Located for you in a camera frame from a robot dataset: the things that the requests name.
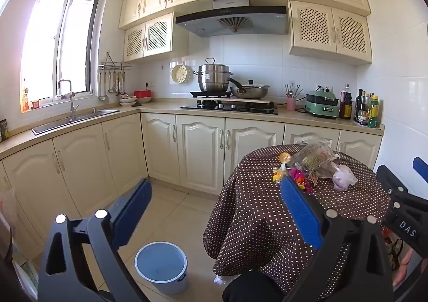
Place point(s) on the yellow green oil bottle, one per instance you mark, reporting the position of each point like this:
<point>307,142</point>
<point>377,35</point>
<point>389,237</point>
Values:
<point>373,113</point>

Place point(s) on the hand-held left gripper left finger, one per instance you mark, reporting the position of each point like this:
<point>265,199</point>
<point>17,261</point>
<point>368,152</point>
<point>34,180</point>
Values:
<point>132,208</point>

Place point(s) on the person's black clothing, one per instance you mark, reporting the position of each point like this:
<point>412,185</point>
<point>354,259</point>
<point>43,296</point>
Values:
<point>254,288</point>

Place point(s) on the wall utensil rack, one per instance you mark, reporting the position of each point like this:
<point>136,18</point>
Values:
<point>115,64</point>

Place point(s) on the small orange fruit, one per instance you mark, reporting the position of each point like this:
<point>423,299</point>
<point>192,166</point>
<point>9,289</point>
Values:
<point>285,156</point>

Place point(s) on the pink utensil holder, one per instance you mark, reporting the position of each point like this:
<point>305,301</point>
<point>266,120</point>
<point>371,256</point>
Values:
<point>291,104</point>

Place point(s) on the small cream lattice cabinet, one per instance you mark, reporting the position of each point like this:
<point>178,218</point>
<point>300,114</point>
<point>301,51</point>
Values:
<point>153,38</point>

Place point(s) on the red box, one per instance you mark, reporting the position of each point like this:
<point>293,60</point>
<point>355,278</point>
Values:
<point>143,93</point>

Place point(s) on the green electric cooker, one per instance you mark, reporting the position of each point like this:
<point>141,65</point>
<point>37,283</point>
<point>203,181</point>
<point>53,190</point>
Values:
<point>321,103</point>

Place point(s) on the dark sauce bottle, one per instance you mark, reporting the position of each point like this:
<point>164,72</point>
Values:
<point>345,103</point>

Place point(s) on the red yellow snack wrapper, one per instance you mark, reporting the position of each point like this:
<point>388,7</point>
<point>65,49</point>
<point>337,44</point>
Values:
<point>307,185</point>

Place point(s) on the sliding window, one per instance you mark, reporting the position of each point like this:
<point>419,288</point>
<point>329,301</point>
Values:
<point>57,44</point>

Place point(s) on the orange bottle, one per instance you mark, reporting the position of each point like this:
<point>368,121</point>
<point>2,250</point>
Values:
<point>25,100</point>

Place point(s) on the white bowls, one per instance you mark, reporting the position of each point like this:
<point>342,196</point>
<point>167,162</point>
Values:
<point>127,100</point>

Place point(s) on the clear plastic bag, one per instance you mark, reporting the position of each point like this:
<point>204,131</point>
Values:
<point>311,158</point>

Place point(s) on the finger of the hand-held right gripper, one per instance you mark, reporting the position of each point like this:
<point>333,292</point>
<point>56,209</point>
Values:
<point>389,180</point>
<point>420,168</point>

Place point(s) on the steel steamer pot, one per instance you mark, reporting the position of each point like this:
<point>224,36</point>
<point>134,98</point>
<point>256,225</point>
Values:
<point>214,76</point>

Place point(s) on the hanging steel ladle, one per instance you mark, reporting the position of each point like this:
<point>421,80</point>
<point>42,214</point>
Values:
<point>102,96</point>

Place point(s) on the person's right hand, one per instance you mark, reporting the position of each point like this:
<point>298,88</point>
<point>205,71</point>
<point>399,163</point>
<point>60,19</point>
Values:
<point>403,268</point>

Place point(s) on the cream lower kitchen cabinets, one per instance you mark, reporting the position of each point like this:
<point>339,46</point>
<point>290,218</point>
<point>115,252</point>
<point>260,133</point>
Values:
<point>200,148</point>

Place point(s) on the table with brown dotted tablecloth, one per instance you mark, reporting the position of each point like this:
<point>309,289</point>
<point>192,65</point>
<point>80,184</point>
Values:
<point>260,208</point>

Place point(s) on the white plastic bag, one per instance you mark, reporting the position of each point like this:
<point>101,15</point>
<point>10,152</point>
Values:
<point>344,179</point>

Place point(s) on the blue plastic bucket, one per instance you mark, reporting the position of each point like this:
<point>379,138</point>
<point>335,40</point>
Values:
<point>160,262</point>

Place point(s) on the steel faucet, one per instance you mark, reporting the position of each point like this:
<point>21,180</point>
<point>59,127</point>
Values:
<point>71,101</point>

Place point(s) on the grey range hood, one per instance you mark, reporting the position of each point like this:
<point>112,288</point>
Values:
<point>230,19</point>

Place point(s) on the round white steamer plate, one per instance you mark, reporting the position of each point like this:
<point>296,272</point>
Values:
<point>182,73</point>

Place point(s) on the steel sink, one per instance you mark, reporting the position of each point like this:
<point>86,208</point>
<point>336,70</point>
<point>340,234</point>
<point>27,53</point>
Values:
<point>77,120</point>

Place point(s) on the white cloth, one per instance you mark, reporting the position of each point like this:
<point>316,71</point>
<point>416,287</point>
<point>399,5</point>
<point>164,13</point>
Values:
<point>220,280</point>

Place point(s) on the large cream lattice cabinet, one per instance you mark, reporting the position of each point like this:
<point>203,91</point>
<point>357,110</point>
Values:
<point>331,31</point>

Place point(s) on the steel frying pan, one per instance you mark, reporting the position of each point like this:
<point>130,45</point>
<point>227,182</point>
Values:
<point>249,90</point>

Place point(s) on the black gas stove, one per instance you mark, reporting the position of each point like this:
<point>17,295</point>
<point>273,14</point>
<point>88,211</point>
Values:
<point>230,108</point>

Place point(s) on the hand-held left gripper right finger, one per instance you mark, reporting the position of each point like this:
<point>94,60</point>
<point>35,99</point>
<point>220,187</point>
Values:
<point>301,211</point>

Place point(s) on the dark glass bottle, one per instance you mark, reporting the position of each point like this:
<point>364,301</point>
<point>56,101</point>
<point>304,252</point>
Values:
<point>360,106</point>

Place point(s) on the magenta snack wrapper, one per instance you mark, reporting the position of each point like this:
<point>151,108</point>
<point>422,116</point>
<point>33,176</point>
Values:
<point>296,175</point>

